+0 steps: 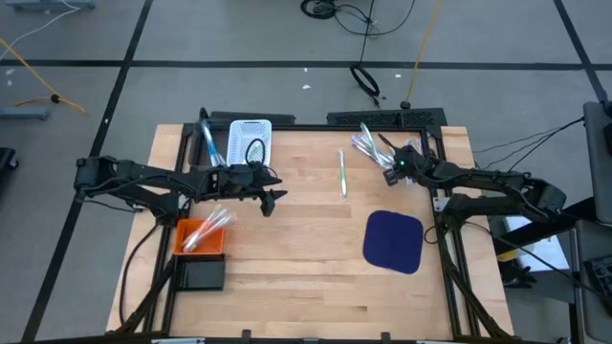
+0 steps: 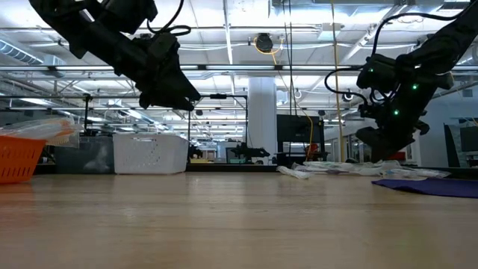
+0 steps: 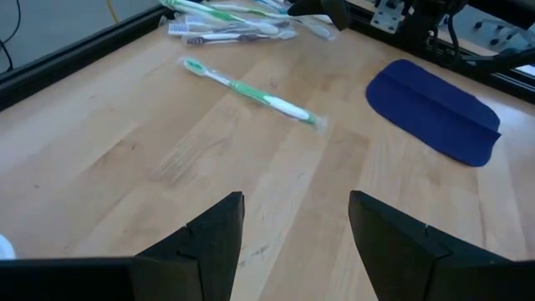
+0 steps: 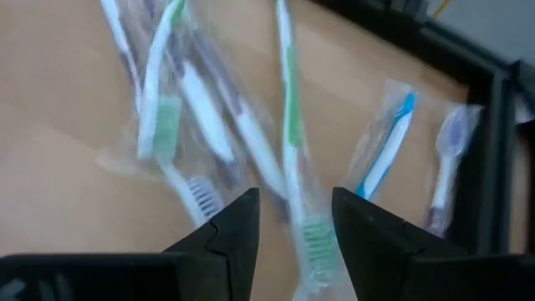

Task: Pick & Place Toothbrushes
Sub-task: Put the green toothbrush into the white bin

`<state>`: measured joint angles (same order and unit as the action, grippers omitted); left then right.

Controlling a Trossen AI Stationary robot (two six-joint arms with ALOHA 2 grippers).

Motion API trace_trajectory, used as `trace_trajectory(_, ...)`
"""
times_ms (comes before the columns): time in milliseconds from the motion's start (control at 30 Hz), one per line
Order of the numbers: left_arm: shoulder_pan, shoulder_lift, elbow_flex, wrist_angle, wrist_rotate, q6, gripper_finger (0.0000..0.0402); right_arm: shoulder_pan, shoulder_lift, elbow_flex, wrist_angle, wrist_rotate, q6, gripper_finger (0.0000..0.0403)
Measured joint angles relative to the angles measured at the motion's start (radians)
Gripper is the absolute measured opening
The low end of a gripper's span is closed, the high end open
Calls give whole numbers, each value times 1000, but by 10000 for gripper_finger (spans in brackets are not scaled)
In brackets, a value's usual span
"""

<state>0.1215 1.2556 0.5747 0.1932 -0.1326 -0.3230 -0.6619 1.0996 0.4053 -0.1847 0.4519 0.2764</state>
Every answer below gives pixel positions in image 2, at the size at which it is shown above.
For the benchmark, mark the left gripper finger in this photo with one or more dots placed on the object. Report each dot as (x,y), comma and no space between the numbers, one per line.
(168,102)
(175,86)

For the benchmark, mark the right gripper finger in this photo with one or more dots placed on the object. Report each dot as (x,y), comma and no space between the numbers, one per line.
(384,143)

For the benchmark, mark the orange toothbrush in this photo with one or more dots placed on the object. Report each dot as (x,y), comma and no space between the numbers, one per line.
(65,140)
(37,129)

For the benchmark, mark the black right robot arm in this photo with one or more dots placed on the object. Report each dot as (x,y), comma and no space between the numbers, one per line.
(448,41)

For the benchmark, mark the black background robot arm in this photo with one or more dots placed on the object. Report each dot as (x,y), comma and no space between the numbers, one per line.
(248,151)

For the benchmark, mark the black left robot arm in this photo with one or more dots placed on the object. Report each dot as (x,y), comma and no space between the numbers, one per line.
(74,22)

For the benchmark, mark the red box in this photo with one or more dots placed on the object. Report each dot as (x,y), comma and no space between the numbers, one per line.
(401,156)

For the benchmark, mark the glass office partition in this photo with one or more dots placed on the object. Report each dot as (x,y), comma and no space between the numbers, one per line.
(330,149)

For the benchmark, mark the white perforated plastic basket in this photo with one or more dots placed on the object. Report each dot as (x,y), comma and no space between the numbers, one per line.
(149,155)

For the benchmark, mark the dark blue square mat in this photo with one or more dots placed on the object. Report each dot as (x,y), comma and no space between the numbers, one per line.
(429,187)

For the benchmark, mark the long ceiling light strip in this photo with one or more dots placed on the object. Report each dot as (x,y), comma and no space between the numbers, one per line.
(239,67)

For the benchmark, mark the black monitor on stand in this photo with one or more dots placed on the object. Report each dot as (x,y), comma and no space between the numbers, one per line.
(298,129)

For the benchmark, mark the white building column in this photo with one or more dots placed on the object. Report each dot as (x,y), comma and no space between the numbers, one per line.
(261,119)

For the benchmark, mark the grey translucent plastic bin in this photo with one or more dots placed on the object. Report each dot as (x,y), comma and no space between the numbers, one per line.
(74,153)

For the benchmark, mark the orange perforated plastic basket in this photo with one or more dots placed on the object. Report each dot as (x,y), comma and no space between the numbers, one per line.
(18,160)

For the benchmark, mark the black background frame rig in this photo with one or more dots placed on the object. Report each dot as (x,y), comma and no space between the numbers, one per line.
(218,96)

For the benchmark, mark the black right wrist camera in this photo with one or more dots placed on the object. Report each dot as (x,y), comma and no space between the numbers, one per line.
(377,73)

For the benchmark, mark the dark wall screen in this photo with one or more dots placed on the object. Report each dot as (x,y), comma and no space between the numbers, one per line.
(468,138)

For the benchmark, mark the silver ribbed ceiling duct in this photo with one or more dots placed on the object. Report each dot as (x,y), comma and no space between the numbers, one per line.
(18,52)

